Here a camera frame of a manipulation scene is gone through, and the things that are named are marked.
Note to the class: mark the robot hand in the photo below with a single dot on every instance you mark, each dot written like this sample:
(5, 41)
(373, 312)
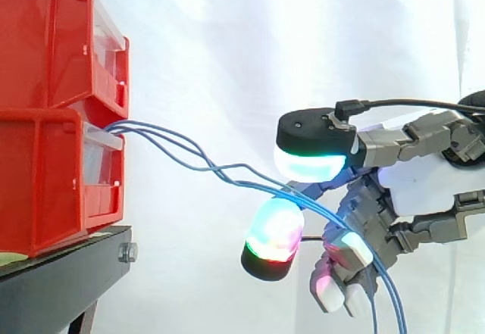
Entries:
(417, 186)

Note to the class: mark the black metal stand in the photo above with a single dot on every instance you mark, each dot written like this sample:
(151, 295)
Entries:
(68, 273)

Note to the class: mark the red plastic storage bin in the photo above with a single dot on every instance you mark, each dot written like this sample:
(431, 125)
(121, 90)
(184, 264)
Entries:
(45, 46)
(41, 175)

